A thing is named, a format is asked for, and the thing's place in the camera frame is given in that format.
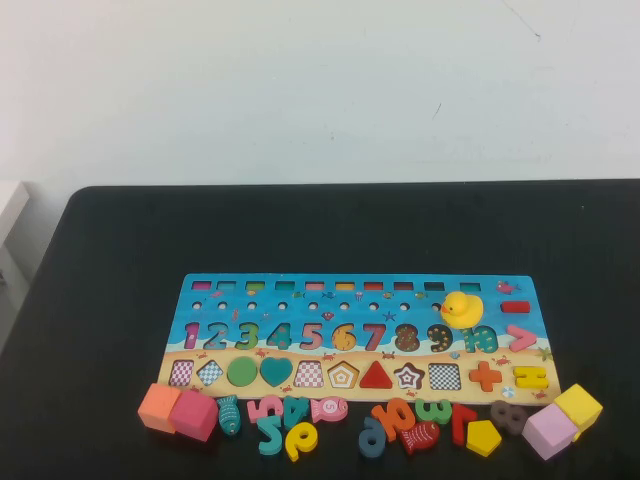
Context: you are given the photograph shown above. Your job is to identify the teal number four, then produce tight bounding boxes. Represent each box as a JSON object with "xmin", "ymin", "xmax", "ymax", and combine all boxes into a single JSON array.
[{"xmin": 282, "ymin": 396, "xmax": 312, "ymax": 429}]

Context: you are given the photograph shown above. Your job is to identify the pink wooden fish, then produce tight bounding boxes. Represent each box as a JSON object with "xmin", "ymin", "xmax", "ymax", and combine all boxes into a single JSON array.
[{"xmin": 309, "ymin": 396, "xmax": 350, "ymax": 424}]

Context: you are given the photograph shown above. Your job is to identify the green circle piece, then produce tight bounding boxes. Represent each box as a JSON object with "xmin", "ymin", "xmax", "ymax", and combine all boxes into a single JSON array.
[{"xmin": 226, "ymin": 357, "xmax": 260, "ymax": 388}]

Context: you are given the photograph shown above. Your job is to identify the teal number two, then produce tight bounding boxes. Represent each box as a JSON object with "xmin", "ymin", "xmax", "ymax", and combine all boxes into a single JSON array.
[{"xmin": 258, "ymin": 417, "xmax": 291, "ymax": 456}]

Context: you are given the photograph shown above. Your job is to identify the green number three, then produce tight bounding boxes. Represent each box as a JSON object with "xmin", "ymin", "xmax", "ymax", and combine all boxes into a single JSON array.
[{"xmin": 413, "ymin": 399, "xmax": 454, "ymax": 425}]

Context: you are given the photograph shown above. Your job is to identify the brown number eight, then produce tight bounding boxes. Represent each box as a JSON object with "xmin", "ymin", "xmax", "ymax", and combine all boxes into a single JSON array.
[{"xmin": 489, "ymin": 399, "xmax": 528, "ymax": 436}]

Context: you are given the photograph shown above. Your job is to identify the red number seven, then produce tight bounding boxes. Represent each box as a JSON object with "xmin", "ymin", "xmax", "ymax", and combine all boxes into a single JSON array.
[{"xmin": 451, "ymin": 402, "xmax": 479, "ymax": 446}]

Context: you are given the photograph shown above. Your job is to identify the teal heart piece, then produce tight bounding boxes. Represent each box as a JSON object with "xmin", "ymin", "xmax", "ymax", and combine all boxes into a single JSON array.
[{"xmin": 258, "ymin": 357, "xmax": 294, "ymax": 388}]

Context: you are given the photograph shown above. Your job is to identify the red wooden fish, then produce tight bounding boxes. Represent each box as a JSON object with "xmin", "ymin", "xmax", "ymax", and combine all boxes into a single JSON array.
[{"xmin": 399, "ymin": 420, "xmax": 441, "ymax": 455}]

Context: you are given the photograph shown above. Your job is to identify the orange wooden cube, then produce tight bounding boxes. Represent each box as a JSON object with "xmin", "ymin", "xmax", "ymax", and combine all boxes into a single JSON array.
[{"xmin": 138, "ymin": 383, "xmax": 182, "ymax": 434}]

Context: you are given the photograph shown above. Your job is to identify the teal wooden fish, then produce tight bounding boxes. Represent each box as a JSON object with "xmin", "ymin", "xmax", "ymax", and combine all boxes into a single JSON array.
[{"xmin": 215, "ymin": 394, "xmax": 241, "ymax": 437}]

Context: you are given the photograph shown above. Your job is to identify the yellow pentagon piece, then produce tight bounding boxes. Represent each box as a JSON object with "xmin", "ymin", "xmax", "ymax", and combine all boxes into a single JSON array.
[{"xmin": 465, "ymin": 419, "xmax": 503, "ymax": 459}]

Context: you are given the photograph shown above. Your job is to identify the colourful wooden puzzle board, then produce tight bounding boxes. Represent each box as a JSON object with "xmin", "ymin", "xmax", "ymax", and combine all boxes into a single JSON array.
[{"xmin": 156, "ymin": 273, "xmax": 564, "ymax": 405}]

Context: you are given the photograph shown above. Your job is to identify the light pink wooden cube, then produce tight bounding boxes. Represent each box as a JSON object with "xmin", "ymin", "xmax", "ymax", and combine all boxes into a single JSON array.
[{"xmin": 521, "ymin": 403, "xmax": 581, "ymax": 461}]

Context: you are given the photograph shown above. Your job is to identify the blue-grey number nine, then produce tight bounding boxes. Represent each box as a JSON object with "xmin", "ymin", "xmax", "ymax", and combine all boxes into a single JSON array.
[{"xmin": 358, "ymin": 417, "xmax": 389, "ymax": 459}]

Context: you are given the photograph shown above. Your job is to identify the yellow equals sign piece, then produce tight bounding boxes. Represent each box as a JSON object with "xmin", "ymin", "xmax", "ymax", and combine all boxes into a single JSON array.
[{"xmin": 513, "ymin": 367, "xmax": 550, "ymax": 390}]

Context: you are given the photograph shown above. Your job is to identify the red triangle piece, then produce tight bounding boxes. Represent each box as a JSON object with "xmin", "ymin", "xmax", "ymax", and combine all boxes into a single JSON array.
[{"xmin": 358, "ymin": 360, "xmax": 394, "ymax": 390}]

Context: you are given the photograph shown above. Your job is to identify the yellow wooden cube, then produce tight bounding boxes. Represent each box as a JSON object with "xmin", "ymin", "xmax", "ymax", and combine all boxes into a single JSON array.
[{"xmin": 553, "ymin": 383, "xmax": 605, "ymax": 444}]

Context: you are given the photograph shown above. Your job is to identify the pink greater-than sign piece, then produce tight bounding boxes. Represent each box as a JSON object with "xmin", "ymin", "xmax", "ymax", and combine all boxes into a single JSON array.
[{"xmin": 506, "ymin": 324, "xmax": 538, "ymax": 353}]

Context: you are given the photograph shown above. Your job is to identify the yellow number six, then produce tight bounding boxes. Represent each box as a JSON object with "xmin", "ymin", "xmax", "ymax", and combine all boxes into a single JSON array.
[{"xmin": 284, "ymin": 422, "xmax": 320, "ymax": 462}]

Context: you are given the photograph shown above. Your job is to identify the yellow rubber duck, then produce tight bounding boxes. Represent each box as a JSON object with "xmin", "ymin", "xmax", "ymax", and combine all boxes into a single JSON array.
[{"xmin": 440, "ymin": 291, "xmax": 485, "ymax": 330}]

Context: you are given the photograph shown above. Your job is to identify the pink number five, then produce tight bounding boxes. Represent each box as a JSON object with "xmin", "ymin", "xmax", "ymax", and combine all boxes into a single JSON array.
[{"xmin": 247, "ymin": 394, "xmax": 284, "ymax": 424}]

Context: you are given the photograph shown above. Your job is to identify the orange number ten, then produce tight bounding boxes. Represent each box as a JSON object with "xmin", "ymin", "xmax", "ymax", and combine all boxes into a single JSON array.
[{"xmin": 370, "ymin": 398, "xmax": 416, "ymax": 441}]

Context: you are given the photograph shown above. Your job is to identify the magenta wooden cube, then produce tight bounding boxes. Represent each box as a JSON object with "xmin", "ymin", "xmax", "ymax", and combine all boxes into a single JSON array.
[{"xmin": 168, "ymin": 389, "xmax": 220, "ymax": 442}]

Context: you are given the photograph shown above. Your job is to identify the orange plus sign piece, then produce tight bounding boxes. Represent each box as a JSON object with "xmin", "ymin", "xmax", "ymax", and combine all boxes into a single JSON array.
[{"xmin": 468, "ymin": 360, "xmax": 503, "ymax": 392}]

